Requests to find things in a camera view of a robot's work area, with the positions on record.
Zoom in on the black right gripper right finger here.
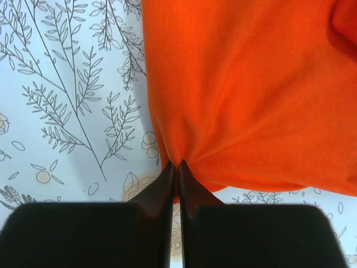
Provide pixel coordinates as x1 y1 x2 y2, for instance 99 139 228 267
178 162 346 268

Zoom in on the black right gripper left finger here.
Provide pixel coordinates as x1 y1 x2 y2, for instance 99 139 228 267
1 162 175 267

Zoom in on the orange t shirt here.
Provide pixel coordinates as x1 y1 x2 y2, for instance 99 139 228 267
142 0 356 196

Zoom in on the floral patterned table mat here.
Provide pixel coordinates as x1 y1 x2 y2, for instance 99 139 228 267
1 1 356 267

